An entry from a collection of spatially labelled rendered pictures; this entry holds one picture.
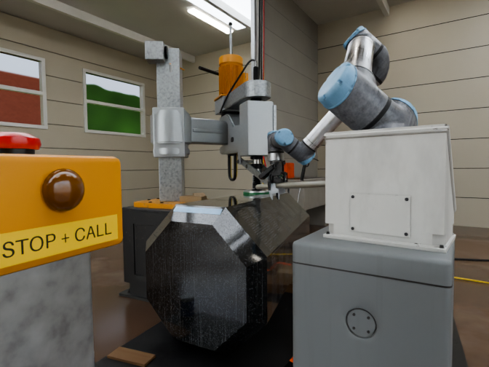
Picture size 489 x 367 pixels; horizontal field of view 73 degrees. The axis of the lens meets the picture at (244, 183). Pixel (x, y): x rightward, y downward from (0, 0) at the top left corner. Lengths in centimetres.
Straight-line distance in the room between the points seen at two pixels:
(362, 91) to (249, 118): 154
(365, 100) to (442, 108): 576
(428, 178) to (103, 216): 81
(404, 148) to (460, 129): 584
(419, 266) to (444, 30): 643
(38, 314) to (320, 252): 76
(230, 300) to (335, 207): 96
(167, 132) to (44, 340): 252
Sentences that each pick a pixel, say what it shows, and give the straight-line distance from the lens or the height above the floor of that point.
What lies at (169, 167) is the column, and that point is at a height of 106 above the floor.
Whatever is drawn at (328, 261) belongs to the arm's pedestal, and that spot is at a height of 81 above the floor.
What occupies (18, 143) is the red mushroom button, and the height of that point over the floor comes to 109.
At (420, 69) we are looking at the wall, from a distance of 700.
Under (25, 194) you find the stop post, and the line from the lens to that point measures 27.
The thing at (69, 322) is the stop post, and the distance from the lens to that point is 33.
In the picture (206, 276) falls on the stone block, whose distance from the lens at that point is 185.
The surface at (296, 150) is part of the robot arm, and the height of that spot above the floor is 115.
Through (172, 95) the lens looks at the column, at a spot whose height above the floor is 166.
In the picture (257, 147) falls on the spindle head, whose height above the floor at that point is 121.
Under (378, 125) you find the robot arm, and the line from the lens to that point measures 113.
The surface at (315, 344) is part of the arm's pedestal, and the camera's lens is 106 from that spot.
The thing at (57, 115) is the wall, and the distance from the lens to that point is 820.
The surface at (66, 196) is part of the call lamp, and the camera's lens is 27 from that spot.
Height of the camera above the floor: 107
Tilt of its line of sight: 3 degrees down
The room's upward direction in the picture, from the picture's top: 1 degrees counter-clockwise
